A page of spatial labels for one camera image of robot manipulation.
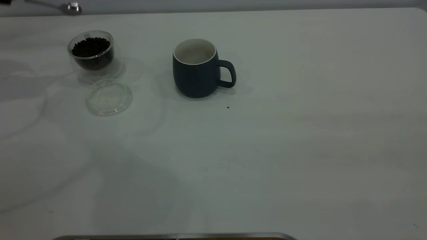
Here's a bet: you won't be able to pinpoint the clear round glass lid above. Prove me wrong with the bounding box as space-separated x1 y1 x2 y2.
86 79 134 116

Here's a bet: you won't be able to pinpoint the clear double-wall glass cup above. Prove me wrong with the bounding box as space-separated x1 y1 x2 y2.
67 31 123 84

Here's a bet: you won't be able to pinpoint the dark coffee beans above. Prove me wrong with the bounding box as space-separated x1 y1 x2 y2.
72 37 114 71

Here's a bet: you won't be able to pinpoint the steel spoon light-blue handle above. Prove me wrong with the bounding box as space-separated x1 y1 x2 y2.
25 0 82 15

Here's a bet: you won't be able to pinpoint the dark blue-grey ceramic mug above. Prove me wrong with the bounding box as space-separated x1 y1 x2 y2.
172 38 237 99

